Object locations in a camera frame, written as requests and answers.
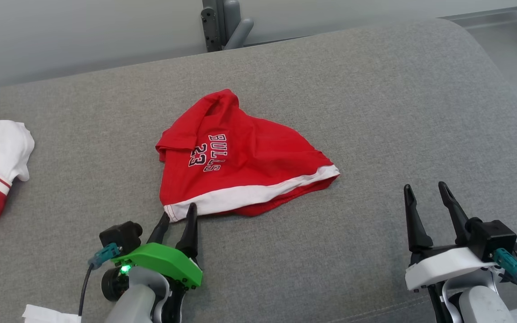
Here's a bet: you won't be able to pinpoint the grey partition post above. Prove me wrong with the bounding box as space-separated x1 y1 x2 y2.
201 0 254 52

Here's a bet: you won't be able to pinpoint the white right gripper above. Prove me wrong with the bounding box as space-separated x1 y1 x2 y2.
403 181 498 292

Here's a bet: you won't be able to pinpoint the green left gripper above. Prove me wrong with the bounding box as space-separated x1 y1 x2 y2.
110 203 203 289

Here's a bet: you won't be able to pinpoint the red Bulls basketball shorts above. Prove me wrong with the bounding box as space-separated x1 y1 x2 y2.
155 89 341 223

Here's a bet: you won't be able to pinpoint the white crumpled sheet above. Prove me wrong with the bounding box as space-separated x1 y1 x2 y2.
22 305 82 323

